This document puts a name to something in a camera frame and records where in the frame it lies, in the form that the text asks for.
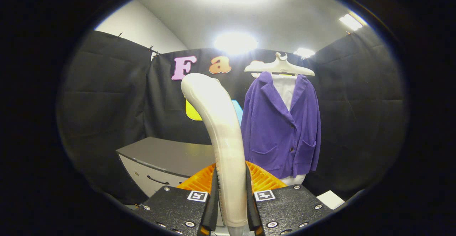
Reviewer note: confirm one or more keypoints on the white shirt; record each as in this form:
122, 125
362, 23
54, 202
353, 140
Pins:
285, 88

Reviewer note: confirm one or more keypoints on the white garment steamer head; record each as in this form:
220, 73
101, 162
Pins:
221, 129

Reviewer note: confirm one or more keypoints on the grey cabinet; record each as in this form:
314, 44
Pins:
167, 154

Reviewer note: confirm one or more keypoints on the white clothes hanger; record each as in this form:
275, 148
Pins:
281, 66

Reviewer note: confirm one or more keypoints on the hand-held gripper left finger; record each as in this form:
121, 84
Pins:
212, 207

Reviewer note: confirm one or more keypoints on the white box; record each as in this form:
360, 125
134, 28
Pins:
330, 199

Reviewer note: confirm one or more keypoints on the ceiling light panel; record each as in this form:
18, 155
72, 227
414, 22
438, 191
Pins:
304, 52
235, 43
351, 21

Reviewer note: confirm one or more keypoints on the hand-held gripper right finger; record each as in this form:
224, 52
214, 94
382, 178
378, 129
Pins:
251, 207

